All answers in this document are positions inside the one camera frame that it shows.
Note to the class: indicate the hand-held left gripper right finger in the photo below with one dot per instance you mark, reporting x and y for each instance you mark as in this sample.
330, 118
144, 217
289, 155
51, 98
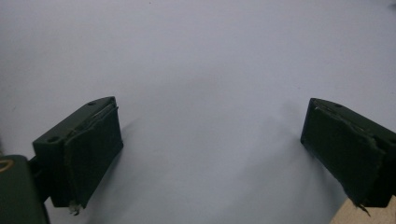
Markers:
342, 149

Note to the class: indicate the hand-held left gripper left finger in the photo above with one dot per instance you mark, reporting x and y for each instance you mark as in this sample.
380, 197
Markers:
84, 155

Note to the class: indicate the white table cover sheet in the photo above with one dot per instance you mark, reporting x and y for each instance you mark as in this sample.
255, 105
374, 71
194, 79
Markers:
202, 62

